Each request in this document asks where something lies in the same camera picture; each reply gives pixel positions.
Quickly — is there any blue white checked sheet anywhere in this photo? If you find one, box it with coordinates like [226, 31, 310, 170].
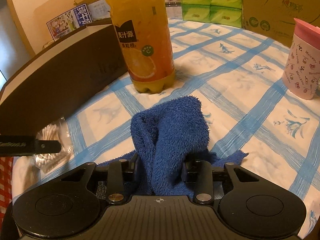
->
[12, 19, 319, 238]

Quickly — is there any blue milk carton box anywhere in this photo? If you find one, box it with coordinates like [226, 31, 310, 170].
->
[47, 4, 92, 41]

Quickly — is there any green white milk carton box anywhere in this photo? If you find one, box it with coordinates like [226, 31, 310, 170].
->
[88, 0, 111, 21]

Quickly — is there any blue terry towel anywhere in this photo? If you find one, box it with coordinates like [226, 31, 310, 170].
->
[97, 95, 250, 199]

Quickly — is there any orange juice bottle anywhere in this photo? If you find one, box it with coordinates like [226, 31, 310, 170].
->
[106, 0, 175, 93]

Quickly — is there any large brown cardboard box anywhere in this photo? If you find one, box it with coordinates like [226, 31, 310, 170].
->
[242, 0, 319, 47]

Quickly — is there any pink patterned cup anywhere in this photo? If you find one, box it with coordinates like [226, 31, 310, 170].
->
[282, 18, 320, 100]

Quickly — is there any green tissue pack stack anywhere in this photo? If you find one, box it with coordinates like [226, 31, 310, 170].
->
[181, 0, 242, 28]

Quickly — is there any bag of cotton swabs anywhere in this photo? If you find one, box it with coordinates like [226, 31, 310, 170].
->
[33, 118, 74, 174]

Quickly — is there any white product box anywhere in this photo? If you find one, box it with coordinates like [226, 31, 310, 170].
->
[165, 0, 182, 20]

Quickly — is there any brown cardboard shoe box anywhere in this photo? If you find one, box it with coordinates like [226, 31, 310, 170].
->
[1, 20, 127, 135]

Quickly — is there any wooden headboard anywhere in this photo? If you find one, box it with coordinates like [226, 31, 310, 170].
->
[7, 0, 75, 56]

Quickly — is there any red white checked cloth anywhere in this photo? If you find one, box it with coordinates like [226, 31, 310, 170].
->
[0, 157, 14, 228]

